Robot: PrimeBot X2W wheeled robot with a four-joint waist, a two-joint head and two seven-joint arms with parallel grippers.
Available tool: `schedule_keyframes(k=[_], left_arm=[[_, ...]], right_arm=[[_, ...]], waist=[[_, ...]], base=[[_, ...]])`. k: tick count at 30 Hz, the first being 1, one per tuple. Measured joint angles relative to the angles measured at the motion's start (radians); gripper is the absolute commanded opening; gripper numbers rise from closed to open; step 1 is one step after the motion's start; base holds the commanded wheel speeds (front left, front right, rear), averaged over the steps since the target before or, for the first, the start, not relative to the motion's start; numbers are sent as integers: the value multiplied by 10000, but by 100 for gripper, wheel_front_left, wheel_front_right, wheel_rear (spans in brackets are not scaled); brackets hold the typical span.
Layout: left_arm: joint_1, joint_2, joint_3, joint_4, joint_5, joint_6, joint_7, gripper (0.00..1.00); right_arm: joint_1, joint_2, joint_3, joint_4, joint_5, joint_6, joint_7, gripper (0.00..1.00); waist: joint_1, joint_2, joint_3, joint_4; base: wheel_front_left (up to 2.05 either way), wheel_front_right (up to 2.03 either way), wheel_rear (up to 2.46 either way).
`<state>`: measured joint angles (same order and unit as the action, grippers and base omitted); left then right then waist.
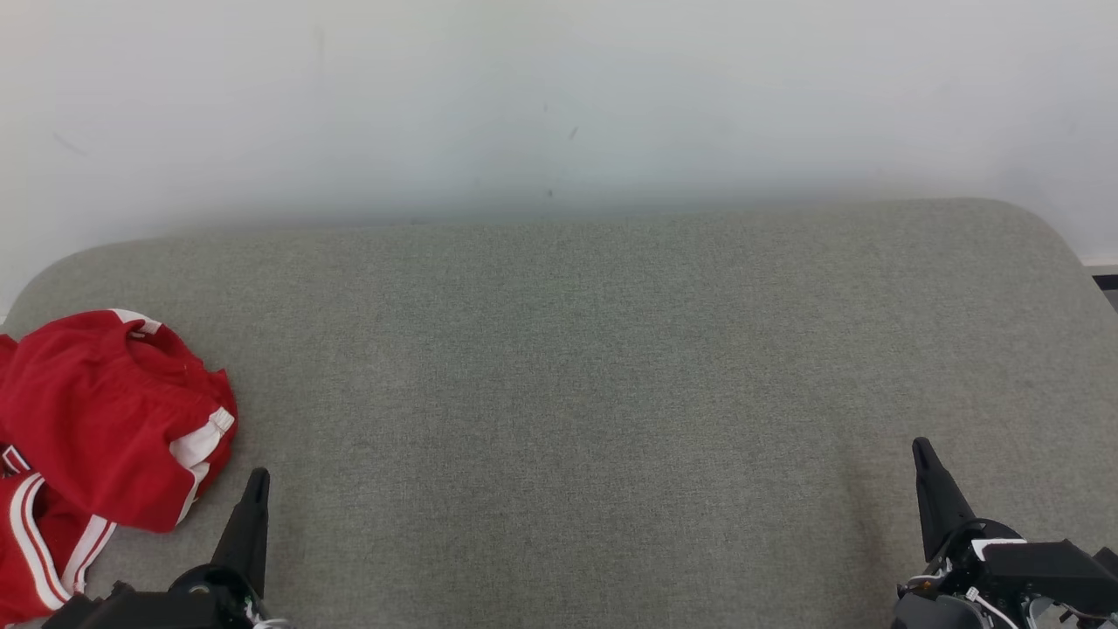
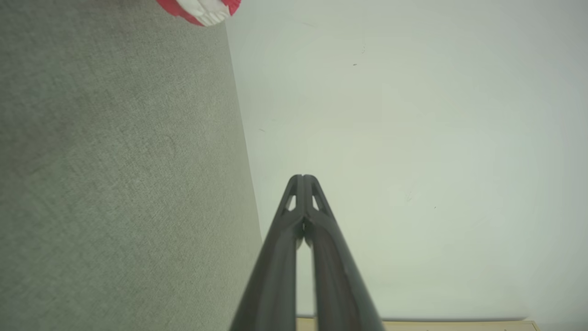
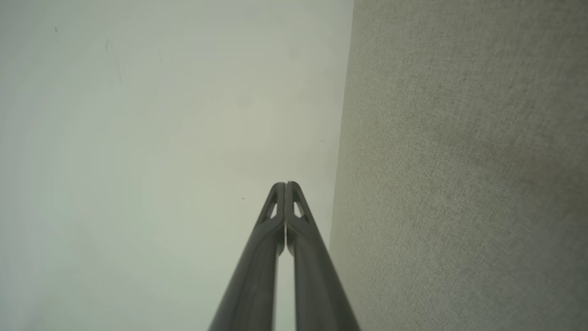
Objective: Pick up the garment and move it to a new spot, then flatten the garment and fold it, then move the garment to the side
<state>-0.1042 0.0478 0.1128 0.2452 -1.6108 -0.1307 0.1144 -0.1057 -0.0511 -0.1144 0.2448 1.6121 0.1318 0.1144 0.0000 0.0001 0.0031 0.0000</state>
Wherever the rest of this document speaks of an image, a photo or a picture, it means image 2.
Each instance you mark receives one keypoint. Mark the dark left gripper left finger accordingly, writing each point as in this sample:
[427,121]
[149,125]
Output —
[275,276]

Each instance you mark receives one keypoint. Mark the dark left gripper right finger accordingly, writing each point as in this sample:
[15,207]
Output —
[337,285]

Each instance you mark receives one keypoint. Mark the red white basketball jersey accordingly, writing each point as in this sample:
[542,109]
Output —
[202,9]

